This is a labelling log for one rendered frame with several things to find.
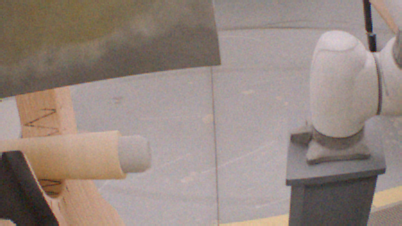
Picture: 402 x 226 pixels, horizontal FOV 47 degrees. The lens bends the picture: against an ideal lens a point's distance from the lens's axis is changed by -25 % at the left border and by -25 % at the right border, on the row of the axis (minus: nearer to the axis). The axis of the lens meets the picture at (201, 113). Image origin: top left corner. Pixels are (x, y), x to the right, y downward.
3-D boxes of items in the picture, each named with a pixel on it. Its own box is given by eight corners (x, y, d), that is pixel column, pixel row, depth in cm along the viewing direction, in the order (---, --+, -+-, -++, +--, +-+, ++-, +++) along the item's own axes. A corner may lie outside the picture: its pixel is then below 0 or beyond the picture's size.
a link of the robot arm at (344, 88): (308, 102, 133) (301, 20, 121) (367, 99, 130) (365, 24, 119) (311, 142, 119) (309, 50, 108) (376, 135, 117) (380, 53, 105)
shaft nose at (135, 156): (116, 137, 36) (122, 135, 38) (121, 175, 36) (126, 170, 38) (145, 135, 36) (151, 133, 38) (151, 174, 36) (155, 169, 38)
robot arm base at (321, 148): (291, 120, 138) (290, 99, 135) (363, 117, 134) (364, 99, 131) (289, 166, 122) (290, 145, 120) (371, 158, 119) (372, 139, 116)
